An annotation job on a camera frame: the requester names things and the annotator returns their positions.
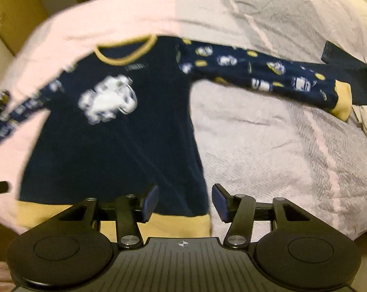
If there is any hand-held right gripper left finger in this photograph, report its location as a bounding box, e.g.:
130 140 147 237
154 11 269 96
50 184 160 248

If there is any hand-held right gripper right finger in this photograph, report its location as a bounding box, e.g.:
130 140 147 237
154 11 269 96
212 184 319 248

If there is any navy printed long-sleeve shirt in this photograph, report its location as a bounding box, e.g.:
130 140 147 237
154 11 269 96
0 34 353 238

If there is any pink and grey bed blanket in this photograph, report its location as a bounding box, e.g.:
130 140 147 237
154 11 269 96
0 0 367 241

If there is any brown cardboard box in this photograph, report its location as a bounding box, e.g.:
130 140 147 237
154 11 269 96
0 0 49 57

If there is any dark blue garment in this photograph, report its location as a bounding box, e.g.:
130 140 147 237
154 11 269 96
321 40 367 110

